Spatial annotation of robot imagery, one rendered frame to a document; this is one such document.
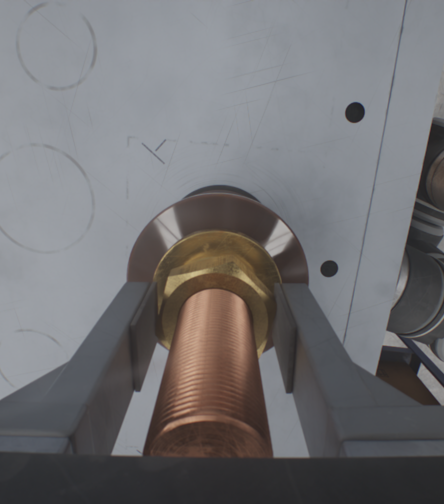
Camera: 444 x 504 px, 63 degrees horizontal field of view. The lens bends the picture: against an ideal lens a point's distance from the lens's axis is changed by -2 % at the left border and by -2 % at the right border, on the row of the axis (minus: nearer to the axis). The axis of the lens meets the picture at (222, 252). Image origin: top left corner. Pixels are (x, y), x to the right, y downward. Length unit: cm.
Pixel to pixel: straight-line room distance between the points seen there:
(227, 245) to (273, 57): 15
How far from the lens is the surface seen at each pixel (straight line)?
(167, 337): 16
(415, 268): 45
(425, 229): 63
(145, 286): 15
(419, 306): 46
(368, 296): 32
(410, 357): 148
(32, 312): 34
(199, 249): 17
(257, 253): 17
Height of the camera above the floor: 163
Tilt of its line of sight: 74 degrees down
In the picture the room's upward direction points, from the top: 179 degrees counter-clockwise
